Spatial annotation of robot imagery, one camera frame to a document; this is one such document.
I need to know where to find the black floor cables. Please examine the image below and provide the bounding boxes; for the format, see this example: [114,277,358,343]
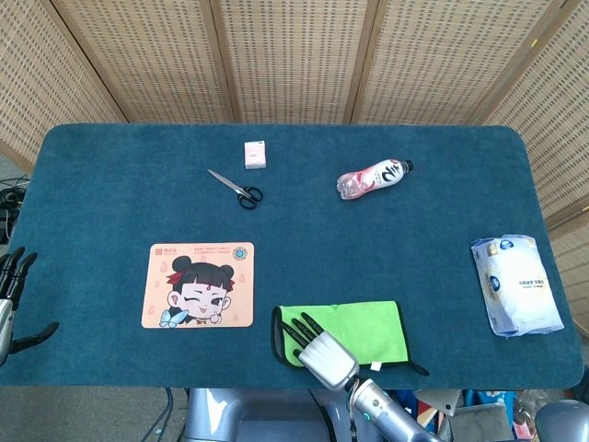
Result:
[0,174,29,245]

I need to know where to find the small white pink box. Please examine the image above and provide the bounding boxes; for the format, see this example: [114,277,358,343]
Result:
[243,140,269,170]

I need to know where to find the grey blue robot torso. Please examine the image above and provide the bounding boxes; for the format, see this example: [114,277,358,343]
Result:
[183,388,355,442]

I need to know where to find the pink drink plastic bottle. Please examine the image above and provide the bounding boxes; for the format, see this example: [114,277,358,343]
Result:
[336,158,414,202]

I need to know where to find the green cloth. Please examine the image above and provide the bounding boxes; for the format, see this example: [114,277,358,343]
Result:
[271,300,431,378]

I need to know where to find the black handled scissors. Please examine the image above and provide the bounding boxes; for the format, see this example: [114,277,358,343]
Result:
[206,169,265,211]

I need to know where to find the white blue tissue pack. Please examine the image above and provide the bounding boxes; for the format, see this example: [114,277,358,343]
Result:
[469,233,566,337]

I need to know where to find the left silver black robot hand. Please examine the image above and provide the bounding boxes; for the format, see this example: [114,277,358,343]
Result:
[0,246,60,366]

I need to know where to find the woven wooden folding screen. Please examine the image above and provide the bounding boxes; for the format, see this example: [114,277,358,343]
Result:
[0,0,589,337]

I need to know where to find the cartoon girl mouse pad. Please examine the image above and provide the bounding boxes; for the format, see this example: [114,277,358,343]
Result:
[140,241,256,330]

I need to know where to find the grey cushion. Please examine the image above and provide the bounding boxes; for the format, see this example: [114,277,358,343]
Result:
[453,403,513,442]

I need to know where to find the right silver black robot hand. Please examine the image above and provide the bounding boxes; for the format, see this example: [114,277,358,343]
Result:
[278,312,361,392]

